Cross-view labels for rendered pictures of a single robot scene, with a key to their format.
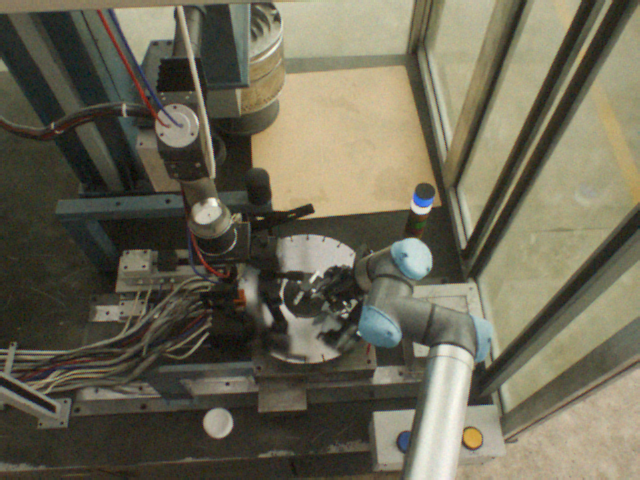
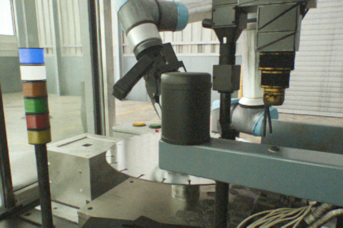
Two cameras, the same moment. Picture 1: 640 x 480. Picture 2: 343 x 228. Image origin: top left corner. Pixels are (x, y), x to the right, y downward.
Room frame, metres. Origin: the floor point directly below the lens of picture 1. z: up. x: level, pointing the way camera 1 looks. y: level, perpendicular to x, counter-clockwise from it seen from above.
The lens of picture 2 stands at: (1.04, 0.31, 1.14)
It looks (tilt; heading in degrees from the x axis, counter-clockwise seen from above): 12 degrees down; 212
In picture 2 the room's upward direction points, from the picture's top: straight up
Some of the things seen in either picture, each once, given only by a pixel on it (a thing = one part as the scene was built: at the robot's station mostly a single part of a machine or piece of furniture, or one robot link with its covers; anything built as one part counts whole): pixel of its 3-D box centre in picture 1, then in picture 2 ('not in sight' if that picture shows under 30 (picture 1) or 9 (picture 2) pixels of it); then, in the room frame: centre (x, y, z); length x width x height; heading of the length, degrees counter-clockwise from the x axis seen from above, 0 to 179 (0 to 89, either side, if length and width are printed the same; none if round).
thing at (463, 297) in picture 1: (440, 329); (88, 169); (0.49, -0.30, 0.82); 0.18 x 0.18 x 0.15; 4
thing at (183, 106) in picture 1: (199, 105); not in sight; (0.66, 0.21, 1.45); 0.35 x 0.07 x 0.28; 4
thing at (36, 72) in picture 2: (421, 202); (33, 72); (0.68, -0.22, 1.11); 0.05 x 0.04 x 0.03; 4
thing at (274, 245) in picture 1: (268, 263); (228, 39); (0.50, 0.11, 1.17); 0.06 x 0.05 x 0.20; 85
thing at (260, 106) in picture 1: (237, 71); not in sight; (1.28, 0.27, 0.93); 0.31 x 0.31 x 0.36
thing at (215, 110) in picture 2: not in sight; (227, 114); (-0.08, -0.10, 0.91); 0.13 x 0.12 x 0.14; 72
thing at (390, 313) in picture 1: (394, 314); (162, 16); (0.36, -0.13, 1.25); 0.11 x 0.11 x 0.08; 72
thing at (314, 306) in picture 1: (306, 292); not in sight; (0.53, 0.04, 0.96); 0.11 x 0.11 x 0.03
